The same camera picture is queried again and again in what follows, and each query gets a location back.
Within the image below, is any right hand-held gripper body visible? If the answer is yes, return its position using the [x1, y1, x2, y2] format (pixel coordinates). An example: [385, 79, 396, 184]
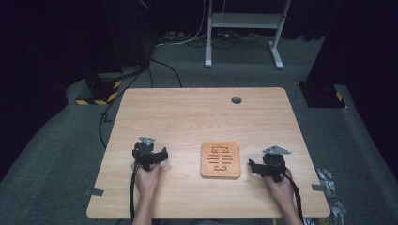
[262, 145, 292, 183]

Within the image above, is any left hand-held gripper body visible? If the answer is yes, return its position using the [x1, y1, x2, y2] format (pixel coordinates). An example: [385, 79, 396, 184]
[131, 136, 157, 172]

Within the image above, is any orange cut-out pattern coaster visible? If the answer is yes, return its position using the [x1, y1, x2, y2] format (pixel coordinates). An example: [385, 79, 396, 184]
[200, 141, 243, 180]

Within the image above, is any person's left hand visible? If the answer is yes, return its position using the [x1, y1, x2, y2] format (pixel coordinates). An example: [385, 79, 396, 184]
[134, 162, 161, 196]

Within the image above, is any person's right hand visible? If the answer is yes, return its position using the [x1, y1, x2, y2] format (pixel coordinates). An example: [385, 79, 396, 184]
[266, 170, 296, 207]

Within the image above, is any clear plastic wrap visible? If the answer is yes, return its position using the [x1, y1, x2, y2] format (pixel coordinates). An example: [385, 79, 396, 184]
[329, 201, 347, 225]
[315, 168, 338, 197]

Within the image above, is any black yellow-striped stand base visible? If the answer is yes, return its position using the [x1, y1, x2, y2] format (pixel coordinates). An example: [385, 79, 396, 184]
[75, 72, 124, 107]

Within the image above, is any power strip with plugs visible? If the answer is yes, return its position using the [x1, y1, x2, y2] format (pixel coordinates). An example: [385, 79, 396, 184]
[157, 30, 191, 44]

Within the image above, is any tall black equipment column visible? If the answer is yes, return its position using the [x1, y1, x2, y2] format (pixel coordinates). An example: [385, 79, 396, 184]
[101, 0, 152, 71]

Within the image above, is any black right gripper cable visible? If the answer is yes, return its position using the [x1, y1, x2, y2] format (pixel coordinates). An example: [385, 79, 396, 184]
[282, 172, 305, 223]

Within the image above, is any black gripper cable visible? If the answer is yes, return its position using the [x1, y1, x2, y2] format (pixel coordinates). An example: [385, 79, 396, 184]
[282, 172, 305, 223]
[129, 160, 141, 221]

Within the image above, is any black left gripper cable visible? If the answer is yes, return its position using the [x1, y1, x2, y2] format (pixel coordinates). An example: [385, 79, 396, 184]
[129, 160, 141, 221]

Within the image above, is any long black floor cable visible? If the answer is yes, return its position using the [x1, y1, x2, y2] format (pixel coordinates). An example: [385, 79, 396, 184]
[98, 67, 148, 149]

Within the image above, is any short black floor cable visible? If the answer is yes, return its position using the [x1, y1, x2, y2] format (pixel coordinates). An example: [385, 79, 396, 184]
[149, 57, 183, 89]

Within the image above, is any white floor cable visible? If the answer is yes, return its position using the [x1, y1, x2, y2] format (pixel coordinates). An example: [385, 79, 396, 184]
[154, 0, 209, 48]

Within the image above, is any white metal stand frame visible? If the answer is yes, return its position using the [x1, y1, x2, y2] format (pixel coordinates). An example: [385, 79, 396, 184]
[204, 0, 292, 70]

